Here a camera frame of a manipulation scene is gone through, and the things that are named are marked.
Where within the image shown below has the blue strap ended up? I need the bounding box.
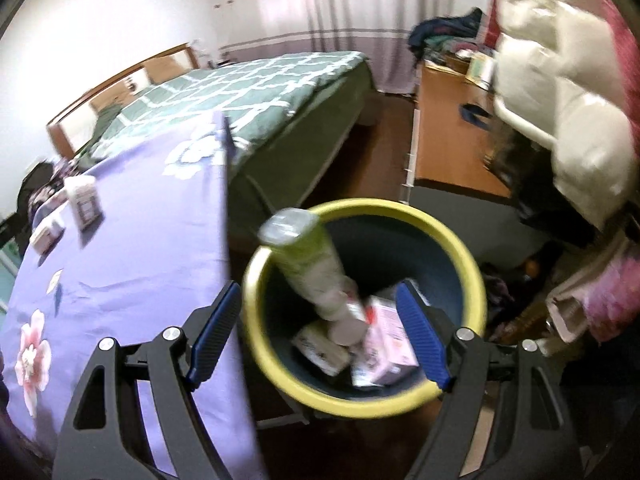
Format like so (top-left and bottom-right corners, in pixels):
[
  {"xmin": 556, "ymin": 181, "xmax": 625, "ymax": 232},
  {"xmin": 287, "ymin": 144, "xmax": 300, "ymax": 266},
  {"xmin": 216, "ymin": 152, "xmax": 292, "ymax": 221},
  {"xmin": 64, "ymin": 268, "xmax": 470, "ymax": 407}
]
[{"xmin": 459, "ymin": 104, "xmax": 493, "ymax": 131}]

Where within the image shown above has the white printed carton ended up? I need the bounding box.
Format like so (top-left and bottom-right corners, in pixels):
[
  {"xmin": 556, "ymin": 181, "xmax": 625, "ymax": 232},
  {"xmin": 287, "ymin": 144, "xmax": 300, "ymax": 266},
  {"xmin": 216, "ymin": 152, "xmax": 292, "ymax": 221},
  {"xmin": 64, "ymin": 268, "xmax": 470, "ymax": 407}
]
[{"xmin": 291, "ymin": 322, "xmax": 353, "ymax": 376}]

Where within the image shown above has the bed with green checked quilt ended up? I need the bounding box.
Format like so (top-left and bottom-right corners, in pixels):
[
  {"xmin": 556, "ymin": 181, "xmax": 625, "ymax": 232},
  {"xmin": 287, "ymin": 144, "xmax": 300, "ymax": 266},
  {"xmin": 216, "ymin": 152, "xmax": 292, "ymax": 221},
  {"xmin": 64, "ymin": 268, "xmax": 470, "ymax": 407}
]
[{"xmin": 75, "ymin": 51, "xmax": 378, "ymax": 241}]

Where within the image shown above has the black backpack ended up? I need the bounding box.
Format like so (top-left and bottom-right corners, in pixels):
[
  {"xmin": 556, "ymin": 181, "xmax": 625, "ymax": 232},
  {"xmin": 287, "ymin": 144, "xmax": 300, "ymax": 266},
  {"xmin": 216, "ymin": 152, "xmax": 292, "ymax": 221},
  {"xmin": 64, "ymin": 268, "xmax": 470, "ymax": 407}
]
[{"xmin": 15, "ymin": 160, "xmax": 66, "ymax": 241}]

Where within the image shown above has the beige bag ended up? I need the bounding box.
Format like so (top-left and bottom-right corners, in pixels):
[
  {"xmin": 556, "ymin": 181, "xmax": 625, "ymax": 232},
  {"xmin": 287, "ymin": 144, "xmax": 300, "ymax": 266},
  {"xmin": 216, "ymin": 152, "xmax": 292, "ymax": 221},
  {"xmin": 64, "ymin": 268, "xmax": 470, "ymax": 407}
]
[{"xmin": 545, "ymin": 260, "xmax": 601, "ymax": 346}]

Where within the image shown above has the small white pink box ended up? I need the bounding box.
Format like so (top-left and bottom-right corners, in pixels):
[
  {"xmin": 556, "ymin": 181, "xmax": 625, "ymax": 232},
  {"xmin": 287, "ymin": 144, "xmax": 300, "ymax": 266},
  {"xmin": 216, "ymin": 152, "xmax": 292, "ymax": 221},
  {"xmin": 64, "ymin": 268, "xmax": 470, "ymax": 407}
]
[{"xmin": 30, "ymin": 215, "xmax": 67, "ymax": 256}]

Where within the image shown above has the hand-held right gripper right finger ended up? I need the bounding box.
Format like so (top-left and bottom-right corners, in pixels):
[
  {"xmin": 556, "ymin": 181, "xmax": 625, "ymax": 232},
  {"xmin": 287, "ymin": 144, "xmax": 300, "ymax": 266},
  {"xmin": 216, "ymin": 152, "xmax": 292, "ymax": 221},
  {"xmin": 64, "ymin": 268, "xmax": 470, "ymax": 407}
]
[{"xmin": 395, "ymin": 280, "xmax": 586, "ymax": 480}]

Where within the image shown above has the red garment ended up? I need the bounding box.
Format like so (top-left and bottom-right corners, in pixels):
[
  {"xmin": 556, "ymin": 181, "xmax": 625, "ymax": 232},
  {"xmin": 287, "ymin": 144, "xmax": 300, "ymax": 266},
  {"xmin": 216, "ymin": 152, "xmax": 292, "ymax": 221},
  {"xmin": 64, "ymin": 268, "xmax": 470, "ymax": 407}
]
[{"xmin": 482, "ymin": 0, "xmax": 508, "ymax": 51}]

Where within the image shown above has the striped beige curtain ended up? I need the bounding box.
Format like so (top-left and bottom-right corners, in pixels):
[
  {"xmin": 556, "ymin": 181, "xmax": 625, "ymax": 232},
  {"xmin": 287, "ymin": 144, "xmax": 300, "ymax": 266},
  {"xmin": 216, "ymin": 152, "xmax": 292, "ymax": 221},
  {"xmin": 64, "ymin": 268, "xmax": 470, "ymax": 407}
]
[{"xmin": 210, "ymin": 0, "xmax": 493, "ymax": 96}]

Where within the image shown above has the purple floral table cloth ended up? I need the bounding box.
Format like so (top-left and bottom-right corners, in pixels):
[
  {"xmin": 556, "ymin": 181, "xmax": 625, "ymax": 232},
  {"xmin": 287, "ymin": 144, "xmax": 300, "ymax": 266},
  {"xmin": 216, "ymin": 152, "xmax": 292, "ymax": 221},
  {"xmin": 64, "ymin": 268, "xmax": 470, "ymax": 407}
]
[{"xmin": 0, "ymin": 110, "xmax": 266, "ymax": 480}]

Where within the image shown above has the yellow-rimmed dark waste bin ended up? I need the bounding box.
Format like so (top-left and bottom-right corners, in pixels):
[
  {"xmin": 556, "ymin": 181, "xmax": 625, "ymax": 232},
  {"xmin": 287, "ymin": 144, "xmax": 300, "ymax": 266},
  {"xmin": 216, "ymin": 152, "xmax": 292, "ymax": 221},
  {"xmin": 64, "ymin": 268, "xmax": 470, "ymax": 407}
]
[{"xmin": 241, "ymin": 199, "xmax": 487, "ymax": 416}]

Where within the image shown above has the brown pillow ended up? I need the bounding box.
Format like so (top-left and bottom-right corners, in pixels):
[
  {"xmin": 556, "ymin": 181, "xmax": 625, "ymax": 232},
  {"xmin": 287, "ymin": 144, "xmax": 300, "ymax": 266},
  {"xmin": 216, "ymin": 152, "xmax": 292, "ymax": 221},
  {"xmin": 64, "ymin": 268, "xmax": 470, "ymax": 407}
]
[{"xmin": 145, "ymin": 55, "xmax": 191, "ymax": 83}]

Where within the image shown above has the green snack can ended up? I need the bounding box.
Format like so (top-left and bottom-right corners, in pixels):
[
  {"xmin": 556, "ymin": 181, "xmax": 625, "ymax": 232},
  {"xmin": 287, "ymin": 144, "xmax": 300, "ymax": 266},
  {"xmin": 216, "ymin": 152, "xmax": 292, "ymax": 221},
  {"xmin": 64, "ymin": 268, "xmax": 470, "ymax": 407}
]
[{"xmin": 257, "ymin": 208, "xmax": 358, "ymax": 321}]

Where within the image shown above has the white labelled tub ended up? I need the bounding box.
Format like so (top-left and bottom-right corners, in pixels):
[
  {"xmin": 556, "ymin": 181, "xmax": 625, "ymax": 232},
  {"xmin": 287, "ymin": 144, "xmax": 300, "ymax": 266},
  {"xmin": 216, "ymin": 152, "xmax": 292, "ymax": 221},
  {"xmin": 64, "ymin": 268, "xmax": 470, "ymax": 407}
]
[{"xmin": 64, "ymin": 175, "xmax": 103, "ymax": 233}]

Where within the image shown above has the pile of dark clothes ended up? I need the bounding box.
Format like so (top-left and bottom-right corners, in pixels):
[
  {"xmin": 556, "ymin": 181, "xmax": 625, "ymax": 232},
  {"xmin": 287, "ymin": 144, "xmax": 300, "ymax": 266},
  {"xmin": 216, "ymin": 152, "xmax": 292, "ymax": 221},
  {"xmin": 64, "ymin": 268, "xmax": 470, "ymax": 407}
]
[{"xmin": 407, "ymin": 7, "xmax": 496, "ymax": 61}]

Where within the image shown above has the pale green box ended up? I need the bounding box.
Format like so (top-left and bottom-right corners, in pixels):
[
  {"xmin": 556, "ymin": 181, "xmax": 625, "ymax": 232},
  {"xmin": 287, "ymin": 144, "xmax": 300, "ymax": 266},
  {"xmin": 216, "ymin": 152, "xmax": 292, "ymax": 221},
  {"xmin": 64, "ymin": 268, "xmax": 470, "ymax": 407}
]
[{"xmin": 464, "ymin": 52, "xmax": 497, "ymax": 86}]

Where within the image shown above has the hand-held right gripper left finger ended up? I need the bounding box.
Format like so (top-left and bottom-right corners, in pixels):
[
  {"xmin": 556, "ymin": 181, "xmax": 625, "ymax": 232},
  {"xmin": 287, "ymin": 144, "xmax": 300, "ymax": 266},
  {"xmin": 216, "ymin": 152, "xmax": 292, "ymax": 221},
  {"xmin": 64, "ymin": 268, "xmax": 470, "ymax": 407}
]
[{"xmin": 52, "ymin": 280, "xmax": 242, "ymax": 480}]

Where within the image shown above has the wooden desk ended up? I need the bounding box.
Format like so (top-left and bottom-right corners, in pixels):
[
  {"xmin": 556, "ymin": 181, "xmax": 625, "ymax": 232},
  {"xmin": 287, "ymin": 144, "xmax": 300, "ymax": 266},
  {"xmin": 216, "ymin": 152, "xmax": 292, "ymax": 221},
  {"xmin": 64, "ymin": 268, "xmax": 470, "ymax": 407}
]
[{"xmin": 402, "ymin": 57, "xmax": 516, "ymax": 201}]

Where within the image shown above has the cream puffer jacket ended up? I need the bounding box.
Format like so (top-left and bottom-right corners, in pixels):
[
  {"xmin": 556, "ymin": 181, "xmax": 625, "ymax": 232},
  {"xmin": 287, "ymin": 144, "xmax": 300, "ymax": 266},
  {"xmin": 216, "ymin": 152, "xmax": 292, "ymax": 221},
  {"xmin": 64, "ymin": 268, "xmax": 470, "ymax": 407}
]
[{"xmin": 492, "ymin": 0, "xmax": 636, "ymax": 231}]

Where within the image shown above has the wooden bed headboard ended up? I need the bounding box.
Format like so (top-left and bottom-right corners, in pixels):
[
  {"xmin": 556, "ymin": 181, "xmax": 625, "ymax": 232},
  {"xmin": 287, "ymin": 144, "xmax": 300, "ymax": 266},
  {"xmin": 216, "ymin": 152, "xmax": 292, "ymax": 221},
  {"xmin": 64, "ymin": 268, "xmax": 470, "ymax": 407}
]
[{"xmin": 46, "ymin": 42, "xmax": 198, "ymax": 158}]

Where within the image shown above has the pink floral cloth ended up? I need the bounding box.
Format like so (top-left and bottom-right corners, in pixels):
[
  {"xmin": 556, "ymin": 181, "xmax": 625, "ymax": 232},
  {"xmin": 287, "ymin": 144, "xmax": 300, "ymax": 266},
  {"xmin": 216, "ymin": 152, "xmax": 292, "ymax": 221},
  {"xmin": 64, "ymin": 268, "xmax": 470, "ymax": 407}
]
[{"xmin": 585, "ymin": 255, "xmax": 640, "ymax": 341}]

